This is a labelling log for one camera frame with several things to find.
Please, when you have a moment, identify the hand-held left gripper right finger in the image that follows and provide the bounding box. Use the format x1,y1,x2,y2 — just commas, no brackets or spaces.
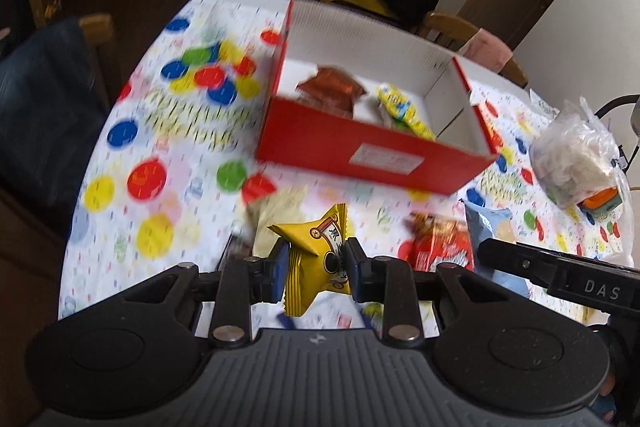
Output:
344,237,511,344

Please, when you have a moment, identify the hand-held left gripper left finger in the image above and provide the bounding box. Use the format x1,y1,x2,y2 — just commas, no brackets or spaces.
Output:
115,239,292,345

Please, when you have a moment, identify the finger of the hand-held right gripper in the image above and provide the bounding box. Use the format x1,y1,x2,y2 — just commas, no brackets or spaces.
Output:
475,238,566,290

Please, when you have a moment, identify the blue snack packet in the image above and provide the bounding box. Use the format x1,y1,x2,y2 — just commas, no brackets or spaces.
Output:
462,199,531,298

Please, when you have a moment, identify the cream snack packet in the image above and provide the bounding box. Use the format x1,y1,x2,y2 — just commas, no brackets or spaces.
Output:
242,189,308,258

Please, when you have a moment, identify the red snack packet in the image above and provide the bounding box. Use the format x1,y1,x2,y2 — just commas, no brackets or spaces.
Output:
397,213,476,273

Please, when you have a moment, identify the red cardboard box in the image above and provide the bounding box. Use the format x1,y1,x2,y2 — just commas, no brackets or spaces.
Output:
255,0,501,196

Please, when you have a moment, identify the yellow green snack packet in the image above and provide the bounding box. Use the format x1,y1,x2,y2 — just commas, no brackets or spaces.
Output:
376,83,437,142

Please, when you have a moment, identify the copper foil snack packet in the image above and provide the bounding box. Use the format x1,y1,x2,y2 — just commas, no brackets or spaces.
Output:
295,66,368,120

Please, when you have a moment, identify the clear plastic bag of snacks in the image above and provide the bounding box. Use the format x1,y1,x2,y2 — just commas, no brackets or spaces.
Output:
529,97,631,210

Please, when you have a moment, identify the orange toy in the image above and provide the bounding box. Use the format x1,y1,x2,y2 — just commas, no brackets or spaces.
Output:
577,187,623,212

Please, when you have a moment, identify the balloon print tablecloth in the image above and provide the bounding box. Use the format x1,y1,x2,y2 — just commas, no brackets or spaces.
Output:
59,0,640,343

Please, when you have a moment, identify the pink cloth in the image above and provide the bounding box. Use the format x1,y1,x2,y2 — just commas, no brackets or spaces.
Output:
462,29,515,72

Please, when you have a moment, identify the wooden chair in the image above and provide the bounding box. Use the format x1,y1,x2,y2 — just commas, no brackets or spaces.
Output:
77,13,123,108
417,12,530,88

